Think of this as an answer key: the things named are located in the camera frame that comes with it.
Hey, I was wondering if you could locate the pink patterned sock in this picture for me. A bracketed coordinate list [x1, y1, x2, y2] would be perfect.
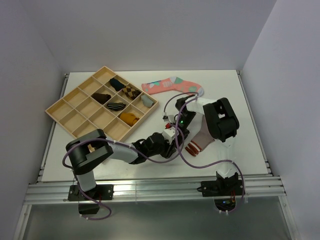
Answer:
[141, 76, 204, 97]

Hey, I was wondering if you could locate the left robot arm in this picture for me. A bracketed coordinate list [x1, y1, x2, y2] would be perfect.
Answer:
[62, 129, 185, 200]

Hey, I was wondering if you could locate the aluminium frame rail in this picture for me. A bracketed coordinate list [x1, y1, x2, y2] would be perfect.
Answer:
[23, 175, 287, 205]

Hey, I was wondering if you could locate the brown argyle rolled sock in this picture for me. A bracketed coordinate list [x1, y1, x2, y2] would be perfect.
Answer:
[121, 85, 141, 100]

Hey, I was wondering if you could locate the wooden divided tray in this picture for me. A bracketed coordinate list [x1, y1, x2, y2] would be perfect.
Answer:
[45, 66, 159, 142]

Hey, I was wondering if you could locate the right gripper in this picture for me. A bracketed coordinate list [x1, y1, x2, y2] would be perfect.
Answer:
[169, 111, 197, 148]

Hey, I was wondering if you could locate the taupe sock with red stripes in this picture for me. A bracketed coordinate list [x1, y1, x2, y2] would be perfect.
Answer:
[184, 115, 215, 157]

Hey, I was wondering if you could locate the black white striped rolled sock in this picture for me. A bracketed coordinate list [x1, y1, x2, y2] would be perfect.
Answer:
[106, 102, 127, 112]

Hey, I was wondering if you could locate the mustard yellow rolled sock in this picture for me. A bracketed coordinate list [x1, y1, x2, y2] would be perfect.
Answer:
[119, 112, 140, 127]

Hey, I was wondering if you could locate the grey rolled sock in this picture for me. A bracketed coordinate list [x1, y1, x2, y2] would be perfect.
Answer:
[141, 94, 155, 108]

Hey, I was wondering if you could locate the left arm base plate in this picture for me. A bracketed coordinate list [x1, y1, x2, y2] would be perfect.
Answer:
[67, 184, 114, 202]

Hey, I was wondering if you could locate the dark brown rolled sock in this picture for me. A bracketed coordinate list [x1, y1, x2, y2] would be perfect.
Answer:
[91, 92, 112, 105]

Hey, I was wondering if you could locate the dark teal rolled sock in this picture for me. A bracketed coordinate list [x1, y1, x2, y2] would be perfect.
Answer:
[109, 77, 125, 92]

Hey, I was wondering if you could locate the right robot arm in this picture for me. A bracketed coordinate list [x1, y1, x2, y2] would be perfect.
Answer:
[175, 95, 244, 196]

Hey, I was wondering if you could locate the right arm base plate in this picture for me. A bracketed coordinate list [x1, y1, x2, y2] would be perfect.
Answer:
[196, 180, 244, 197]

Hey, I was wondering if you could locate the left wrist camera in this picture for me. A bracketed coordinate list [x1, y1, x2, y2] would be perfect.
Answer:
[162, 123, 176, 144]

